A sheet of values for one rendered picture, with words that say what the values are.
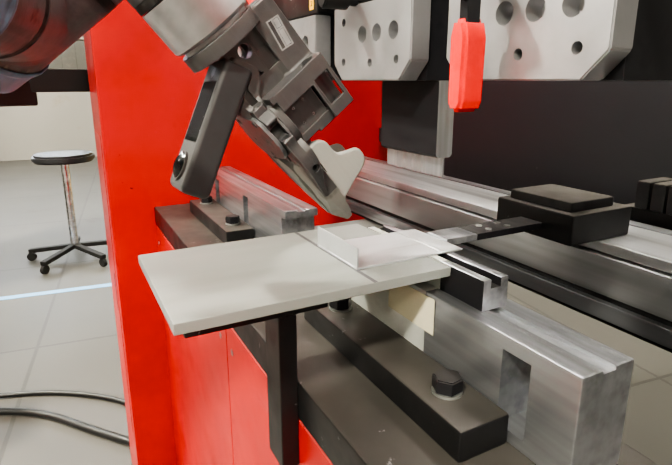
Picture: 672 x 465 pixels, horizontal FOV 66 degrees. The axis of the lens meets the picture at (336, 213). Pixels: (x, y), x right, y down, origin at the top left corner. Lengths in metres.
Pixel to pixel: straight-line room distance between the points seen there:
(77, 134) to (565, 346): 8.90
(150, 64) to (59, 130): 7.89
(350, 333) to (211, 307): 0.21
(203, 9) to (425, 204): 0.62
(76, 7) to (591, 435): 0.49
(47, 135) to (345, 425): 8.85
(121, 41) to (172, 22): 0.89
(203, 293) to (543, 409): 0.29
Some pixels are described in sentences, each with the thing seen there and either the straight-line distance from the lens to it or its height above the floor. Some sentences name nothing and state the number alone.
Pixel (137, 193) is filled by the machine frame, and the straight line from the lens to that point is 1.34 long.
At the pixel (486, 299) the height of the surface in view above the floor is 0.98.
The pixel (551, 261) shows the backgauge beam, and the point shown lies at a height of 0.94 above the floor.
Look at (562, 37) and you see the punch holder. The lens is 0.38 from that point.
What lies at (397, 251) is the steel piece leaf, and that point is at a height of 1.00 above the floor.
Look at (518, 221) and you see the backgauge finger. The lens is 0.69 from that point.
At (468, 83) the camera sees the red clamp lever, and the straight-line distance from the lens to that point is 0.40.
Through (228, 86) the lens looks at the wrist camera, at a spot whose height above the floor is 1.17.
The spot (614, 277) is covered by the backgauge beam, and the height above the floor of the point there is 0.95.
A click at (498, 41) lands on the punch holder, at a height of 1.20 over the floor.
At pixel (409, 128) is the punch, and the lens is 0.56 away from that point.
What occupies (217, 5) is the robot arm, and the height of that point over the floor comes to 1.23.
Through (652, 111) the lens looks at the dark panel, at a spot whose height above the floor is 1.13.
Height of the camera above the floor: 1.18
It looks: 14 degrees down
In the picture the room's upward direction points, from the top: straight up
